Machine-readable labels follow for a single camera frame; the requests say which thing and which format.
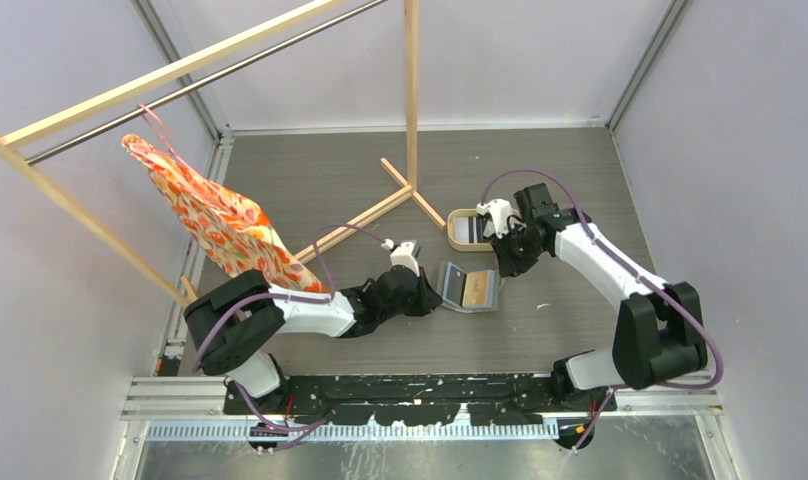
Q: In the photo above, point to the oval wooden tray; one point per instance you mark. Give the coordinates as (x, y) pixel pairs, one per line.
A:
(481, 247)

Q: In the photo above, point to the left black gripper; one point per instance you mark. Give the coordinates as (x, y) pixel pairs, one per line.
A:
(428, 299)

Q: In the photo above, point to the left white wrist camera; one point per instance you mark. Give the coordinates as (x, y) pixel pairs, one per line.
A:
(403, 254)

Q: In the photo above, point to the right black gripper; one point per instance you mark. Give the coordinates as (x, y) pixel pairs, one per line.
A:
(510, 265)

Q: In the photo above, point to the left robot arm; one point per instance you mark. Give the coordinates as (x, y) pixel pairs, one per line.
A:
(230, 325)

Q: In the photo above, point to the metal rack rod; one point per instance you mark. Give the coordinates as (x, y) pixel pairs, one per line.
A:
(173, 71)

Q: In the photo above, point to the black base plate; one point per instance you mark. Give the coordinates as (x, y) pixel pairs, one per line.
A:
(423, 400)

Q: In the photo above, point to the floral orange cloth bag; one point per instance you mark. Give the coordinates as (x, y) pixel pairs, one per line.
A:
(233, 230)

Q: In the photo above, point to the striped credit card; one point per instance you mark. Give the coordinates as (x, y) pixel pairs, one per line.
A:
(468, 230)

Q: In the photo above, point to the aluminium frame rail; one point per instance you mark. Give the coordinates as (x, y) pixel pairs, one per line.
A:
(212, 409)

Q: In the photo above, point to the pink wire hanger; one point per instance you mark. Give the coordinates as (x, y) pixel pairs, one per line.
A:
(164, 134)

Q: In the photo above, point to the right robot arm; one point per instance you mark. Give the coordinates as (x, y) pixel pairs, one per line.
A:
(656, 337)

